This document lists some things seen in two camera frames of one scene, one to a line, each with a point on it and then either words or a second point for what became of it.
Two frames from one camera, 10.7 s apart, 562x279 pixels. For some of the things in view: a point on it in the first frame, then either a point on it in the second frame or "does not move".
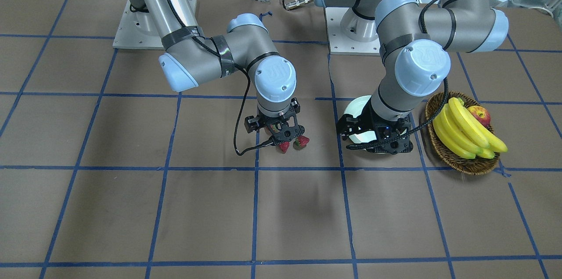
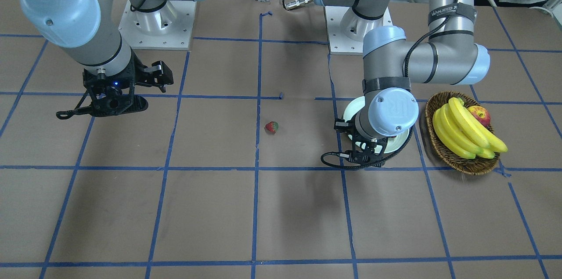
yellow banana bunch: (459, 133) does not move
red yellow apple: (482, 114) does not move
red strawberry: (274, 128) does not move
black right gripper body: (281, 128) → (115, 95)
